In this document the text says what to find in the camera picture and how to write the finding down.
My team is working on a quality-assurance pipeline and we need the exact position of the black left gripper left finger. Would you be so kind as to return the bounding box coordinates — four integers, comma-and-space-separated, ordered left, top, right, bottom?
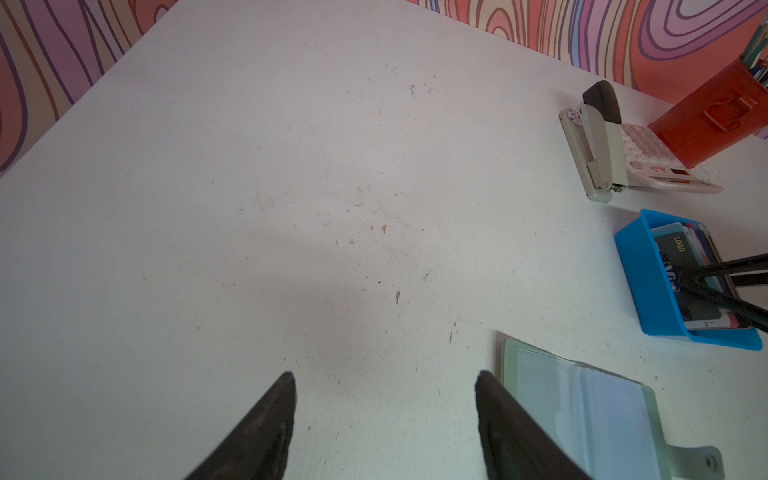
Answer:
188, 371, 297, 480

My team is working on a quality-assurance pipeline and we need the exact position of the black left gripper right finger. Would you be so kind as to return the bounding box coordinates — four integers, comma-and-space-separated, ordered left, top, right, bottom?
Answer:
475, 371, 588, 479

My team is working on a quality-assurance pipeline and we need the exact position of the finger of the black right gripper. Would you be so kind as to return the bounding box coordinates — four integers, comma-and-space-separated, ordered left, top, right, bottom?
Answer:
680, 282, 767, 332
678, 253, 767, 282

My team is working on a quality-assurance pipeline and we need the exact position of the mint green card holder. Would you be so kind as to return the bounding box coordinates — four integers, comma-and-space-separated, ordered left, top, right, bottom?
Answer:
500, 337, 725, 479

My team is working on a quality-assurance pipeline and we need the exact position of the blue plastic card tray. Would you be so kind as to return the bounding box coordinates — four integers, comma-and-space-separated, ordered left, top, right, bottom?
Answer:
615, 209, 763, 352

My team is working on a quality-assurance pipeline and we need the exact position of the stack of cards in tray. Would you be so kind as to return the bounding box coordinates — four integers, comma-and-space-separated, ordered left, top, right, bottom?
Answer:
651, 222, 749, 331

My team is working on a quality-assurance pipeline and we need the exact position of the black vip card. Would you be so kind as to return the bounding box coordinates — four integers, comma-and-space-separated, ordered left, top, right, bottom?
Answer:
651, 222, 729, 330

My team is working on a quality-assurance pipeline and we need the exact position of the pink desk calculator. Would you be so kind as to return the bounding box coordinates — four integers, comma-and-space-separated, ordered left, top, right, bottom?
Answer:
621, 124, 723, 194

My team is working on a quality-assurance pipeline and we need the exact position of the red metal pencil bucket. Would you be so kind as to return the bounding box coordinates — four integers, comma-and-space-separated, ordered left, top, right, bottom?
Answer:
649, 59, 767, 168

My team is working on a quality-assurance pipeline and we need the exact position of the beige stapler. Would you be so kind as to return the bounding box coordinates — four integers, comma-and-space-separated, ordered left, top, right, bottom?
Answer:
559, 80, 629, 203

